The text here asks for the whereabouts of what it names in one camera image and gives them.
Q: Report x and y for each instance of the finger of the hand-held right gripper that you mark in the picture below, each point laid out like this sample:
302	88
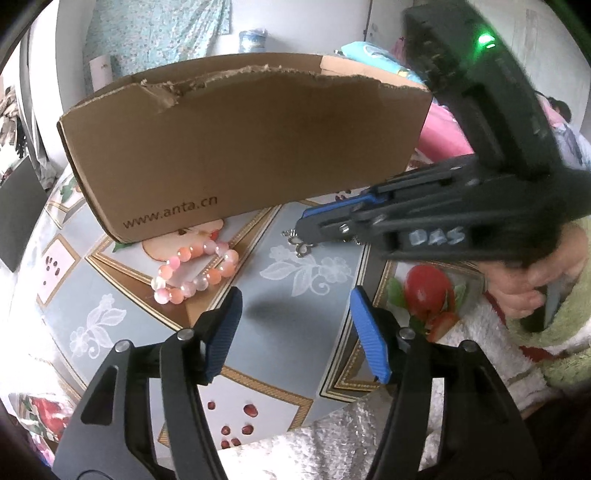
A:
323	228
425	177

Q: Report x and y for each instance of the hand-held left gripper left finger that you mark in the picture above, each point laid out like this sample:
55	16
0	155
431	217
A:
224	332

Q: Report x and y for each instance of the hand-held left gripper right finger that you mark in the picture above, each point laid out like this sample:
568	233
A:
369	332

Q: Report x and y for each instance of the brown cardboard box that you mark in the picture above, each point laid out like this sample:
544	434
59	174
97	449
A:
254	138

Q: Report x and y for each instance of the person's right forearm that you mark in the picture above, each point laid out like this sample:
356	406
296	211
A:
572	323

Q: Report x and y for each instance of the person's right hand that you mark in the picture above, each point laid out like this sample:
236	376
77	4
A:
508	290

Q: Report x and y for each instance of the pink floral blanket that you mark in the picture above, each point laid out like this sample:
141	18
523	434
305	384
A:
443	134

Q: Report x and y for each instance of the fruit print tablecloth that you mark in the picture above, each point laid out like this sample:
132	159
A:
295	286

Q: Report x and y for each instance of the white fluffy robe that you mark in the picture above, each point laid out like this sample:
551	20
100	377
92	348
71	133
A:
323	443

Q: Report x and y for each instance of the blue printed pillow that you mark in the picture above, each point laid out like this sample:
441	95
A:
374	55

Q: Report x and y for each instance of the blue water jug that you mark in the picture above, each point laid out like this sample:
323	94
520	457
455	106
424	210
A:
253	40

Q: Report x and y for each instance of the dark grey cabinet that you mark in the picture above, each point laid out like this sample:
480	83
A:
18	217

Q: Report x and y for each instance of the teal patterned curtain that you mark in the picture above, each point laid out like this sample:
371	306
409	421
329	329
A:
157	32

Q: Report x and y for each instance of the white rolled sheet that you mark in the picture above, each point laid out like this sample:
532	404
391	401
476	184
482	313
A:
101	74

